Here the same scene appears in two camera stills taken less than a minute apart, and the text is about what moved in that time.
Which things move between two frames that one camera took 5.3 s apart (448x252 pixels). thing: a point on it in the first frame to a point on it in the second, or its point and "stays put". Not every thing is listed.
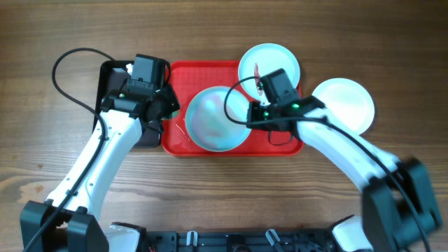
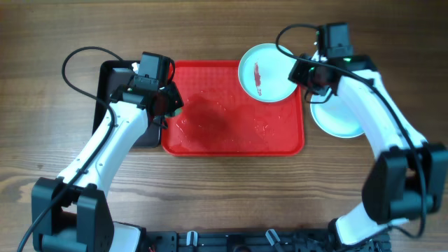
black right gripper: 254,107 to 297,74
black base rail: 268,241 stays put
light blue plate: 208,124 to 334,117
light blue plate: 262,59 stays put
